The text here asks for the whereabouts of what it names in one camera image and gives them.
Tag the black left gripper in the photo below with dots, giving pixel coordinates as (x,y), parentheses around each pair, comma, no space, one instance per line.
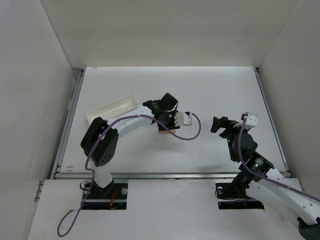
(164,122)

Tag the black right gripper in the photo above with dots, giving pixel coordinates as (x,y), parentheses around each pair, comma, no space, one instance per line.
(225,127)

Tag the white plastic tray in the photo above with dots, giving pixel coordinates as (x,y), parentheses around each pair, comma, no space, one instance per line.
(114,109)

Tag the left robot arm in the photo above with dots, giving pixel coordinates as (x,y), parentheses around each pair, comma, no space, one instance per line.
(100,141)

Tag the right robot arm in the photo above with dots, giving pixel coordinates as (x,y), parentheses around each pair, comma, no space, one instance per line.
(259,181)

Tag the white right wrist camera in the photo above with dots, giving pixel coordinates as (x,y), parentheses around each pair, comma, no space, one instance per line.
(250,119)

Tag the right aluminium rail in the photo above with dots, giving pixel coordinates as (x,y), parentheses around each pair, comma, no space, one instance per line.
(275,133)

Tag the aluminium rail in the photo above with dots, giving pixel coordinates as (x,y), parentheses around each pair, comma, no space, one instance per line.
(275,133)
(66,124)
(150,175)

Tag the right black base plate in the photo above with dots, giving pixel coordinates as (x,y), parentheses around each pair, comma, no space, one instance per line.
(233,193)

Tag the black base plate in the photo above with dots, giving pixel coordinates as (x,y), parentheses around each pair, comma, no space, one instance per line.
(233,193)
(116,191)

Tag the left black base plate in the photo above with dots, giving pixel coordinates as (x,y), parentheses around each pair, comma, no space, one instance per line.
(116,191)

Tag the left aluminium rail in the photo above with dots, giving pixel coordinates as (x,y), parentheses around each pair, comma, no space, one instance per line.
(66,124)

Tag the front aluminium rail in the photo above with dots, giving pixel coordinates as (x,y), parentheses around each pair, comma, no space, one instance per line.
(150,175)

